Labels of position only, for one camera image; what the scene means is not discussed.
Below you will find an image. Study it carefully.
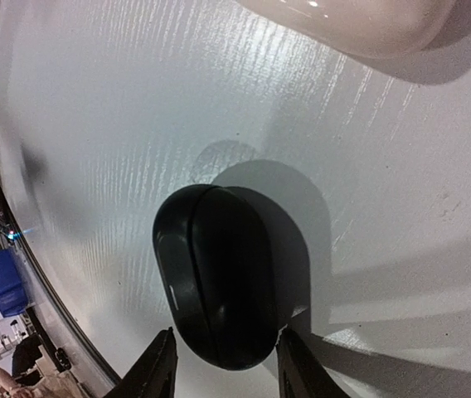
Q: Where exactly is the black earbud charging case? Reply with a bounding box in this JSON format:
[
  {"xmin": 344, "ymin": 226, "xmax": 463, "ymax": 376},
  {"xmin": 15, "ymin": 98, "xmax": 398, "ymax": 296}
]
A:
[{"xmin": 152, "ymin": 183, "xmax": 307, "ymax": 371}]

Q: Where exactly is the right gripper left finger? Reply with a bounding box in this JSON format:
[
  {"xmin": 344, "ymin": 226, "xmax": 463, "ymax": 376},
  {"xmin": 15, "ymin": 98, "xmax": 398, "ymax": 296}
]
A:
[{"xmin": 104, "ymin": 328, "xmax": 178, "ymax": 398}]

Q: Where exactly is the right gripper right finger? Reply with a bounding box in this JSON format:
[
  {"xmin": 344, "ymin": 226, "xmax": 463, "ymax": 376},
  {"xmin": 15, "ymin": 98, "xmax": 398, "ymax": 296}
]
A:
[{"xmin": 276, "ymin": 328, "xmax": 346, "ymax": 398}]

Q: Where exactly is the white earbud charging case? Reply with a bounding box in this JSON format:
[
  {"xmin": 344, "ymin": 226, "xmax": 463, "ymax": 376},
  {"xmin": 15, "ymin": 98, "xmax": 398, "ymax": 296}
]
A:
[{"xmin": 240, "ymin": 0, "xmax": 455, "ymax": 59}]

